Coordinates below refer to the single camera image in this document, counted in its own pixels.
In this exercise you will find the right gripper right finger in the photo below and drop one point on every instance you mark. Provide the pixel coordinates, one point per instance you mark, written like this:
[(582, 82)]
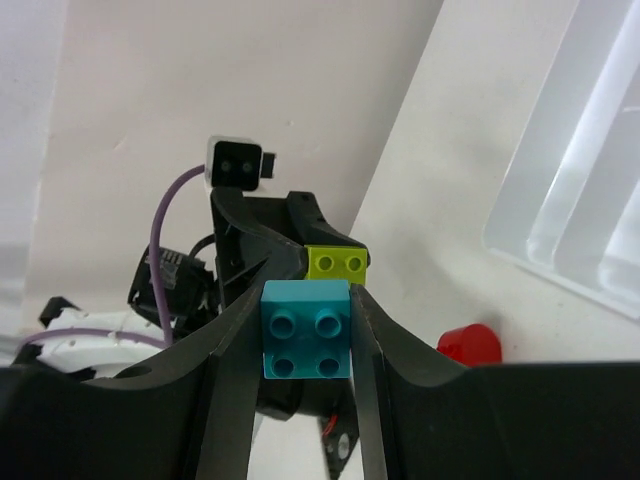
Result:
[(406, 392)]

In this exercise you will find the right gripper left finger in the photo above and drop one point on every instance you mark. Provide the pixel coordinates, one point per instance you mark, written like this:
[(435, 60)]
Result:
[(193, 403)]

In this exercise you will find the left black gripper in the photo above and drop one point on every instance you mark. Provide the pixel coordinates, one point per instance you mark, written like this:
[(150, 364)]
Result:
[(255, 242)]

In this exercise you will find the lime green lego brick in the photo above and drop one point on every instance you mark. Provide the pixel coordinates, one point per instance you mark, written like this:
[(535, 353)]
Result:
[(337, 262)]

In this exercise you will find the teal square lego brick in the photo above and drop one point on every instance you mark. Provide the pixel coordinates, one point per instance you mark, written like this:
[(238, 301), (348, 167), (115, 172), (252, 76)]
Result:
[(306, 329)]

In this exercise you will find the red round lego brick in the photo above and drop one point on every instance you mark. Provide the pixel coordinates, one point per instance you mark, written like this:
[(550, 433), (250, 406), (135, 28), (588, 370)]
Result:
[(472, 345)]

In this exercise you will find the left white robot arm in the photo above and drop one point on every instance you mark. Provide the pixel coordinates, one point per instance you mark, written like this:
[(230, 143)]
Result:
[(86, 345)]

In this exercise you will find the white divided sorting tray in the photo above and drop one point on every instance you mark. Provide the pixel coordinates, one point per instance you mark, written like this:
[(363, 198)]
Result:
[(568, 207)]

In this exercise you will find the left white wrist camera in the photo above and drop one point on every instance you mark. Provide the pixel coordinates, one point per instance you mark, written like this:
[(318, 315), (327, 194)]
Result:
[(238, 163)]

